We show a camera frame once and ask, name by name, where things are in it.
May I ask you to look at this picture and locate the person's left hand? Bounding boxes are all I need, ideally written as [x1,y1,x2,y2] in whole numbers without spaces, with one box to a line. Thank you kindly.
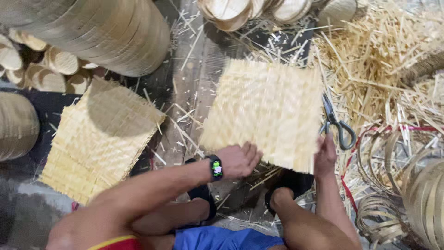
[215,141,264,180]

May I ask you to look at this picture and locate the person's right hand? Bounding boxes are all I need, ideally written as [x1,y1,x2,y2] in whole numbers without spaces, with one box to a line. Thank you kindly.
[314,133,338,178]

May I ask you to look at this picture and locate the square woven bamboo mat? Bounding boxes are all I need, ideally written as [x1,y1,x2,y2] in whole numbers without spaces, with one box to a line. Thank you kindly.
[199,58,324,175]

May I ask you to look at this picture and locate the grey metal scissors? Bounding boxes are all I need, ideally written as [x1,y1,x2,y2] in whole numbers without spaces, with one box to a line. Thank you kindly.
[318,93,357,151]

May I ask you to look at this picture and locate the black wristwatch with green face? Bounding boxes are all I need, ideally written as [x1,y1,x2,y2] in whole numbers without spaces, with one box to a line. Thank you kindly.
[206,154,224,182]

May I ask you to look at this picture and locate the black sandal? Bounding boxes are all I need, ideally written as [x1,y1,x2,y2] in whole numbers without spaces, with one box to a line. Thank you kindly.
[264,169,315,216]
[184,158,218,223]

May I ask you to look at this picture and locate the person's right leg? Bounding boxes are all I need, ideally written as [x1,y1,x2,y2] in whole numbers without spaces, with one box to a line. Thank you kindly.
[270,187,361,250]

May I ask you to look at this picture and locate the person's leg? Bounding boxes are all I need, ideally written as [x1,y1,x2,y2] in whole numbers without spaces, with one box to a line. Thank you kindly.
[270,187,361,250]
[131,197,211,250]

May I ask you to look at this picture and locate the blue shorts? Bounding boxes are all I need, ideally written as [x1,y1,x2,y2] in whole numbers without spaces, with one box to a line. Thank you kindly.
[172,226,286,250]

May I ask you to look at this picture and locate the heap of bamboo offcuts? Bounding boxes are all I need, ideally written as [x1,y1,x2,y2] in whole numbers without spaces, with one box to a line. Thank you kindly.
[309,0,444,139]

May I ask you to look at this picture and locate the heap of loose bamboo rings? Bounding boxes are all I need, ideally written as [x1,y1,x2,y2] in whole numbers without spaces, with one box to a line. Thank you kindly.
[355,127,444,250]

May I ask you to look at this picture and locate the person's left leg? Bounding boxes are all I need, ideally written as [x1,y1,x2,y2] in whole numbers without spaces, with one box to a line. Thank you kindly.
[131,197,211,250]

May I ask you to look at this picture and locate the row of round bamboo baskets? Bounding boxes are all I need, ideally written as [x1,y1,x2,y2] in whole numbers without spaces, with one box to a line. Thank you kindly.
[197,0,358,32]

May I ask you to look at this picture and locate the stack of woven bamboo mats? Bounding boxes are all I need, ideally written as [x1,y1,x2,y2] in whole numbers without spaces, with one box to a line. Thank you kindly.
[39,77,167,206]

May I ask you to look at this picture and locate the red shirt with yellow trim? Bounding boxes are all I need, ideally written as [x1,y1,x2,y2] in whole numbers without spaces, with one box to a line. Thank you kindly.
[87,235,143,250]

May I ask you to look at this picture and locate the tall stack of bamboo hoops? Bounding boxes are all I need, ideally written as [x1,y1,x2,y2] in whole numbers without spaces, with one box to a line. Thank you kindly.
[0,0,171,78]

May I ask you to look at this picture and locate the pile of small bamboo lids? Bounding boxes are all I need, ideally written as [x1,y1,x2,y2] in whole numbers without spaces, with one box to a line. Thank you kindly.
[0,28,101,95]

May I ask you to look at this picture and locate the short stack of bamboo hoops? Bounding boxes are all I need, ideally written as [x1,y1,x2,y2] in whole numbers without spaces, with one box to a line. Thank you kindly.
[0,91,40,162]

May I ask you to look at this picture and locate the red plastic strap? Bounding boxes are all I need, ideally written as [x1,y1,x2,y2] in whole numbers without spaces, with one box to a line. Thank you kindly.
[340,125,444,214]

